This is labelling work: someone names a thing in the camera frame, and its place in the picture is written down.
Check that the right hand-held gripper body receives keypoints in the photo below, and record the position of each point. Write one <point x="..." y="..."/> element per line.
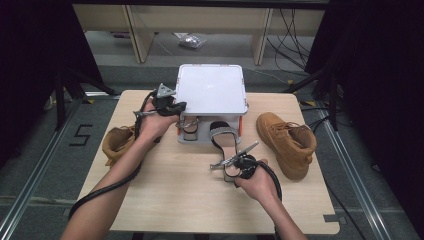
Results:
<point x="246" y="165"/>

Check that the clear plastic bag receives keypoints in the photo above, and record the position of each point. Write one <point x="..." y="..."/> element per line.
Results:
<point x="192" y="41"/>

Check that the aluminium floor rail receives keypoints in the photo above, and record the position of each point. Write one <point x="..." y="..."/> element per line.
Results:
<point x="353" y="173"/>
<point x="36" y="170"/>

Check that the tan suede boot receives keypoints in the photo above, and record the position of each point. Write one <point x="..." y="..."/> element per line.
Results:
<point x="116" y="141"/>
<point x="283" y="140"/>

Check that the person's right hand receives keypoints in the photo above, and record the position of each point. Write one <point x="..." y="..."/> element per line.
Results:
<point x="261" y="186"/>

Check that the grey two-tier shoe rack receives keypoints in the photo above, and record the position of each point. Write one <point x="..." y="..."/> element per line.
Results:
<point x="211" y="90"/>

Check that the black metal stand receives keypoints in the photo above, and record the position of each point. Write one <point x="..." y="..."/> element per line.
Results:
<point x="333" y="100"/>
<point x="60" y="100"/>

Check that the person's left hand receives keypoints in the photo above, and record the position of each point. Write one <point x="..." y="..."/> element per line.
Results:
<point x="151" y="126"/>

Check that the dark curtain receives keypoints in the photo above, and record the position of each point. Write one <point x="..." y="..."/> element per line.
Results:
<point x="30" y="66"/>
<point x="383" y="83"/>

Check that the light wooden desk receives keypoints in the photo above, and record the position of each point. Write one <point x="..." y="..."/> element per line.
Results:
<point x="200" y="18"/>

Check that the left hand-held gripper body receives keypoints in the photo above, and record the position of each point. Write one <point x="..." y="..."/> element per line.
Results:
<point x="164" y="101"/>

